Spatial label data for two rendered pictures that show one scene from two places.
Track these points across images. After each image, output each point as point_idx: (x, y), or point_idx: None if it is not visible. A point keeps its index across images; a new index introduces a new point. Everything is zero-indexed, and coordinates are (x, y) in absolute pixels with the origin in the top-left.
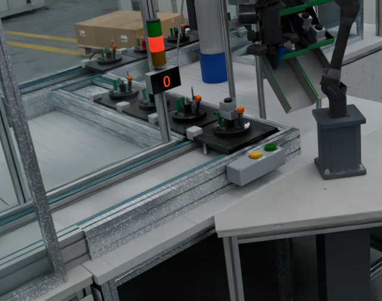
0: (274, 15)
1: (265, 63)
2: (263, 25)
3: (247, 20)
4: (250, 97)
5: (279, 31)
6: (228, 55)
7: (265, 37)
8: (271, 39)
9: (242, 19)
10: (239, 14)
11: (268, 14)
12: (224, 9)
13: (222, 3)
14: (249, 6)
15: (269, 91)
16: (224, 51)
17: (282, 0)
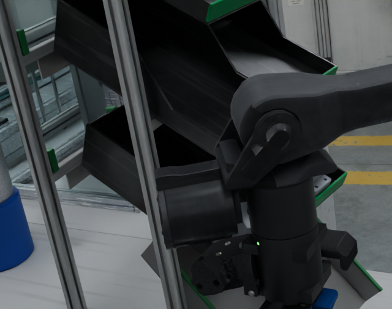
0: (304, 202)
1: (192, 286)
2: (261, 240)
3: (201, 233)
4: (103, 306)
5: (319, 251)
6: (67, 268)
7: (274, 282)
8: (297, 287)
9: (179, 234)
10: (167, 216)
11: (285, 203)
12: (37, 144)
13: (29, 130)
14: (200, 181)
15: (141, 279)
16: (54, 257)
17: (217, 101)
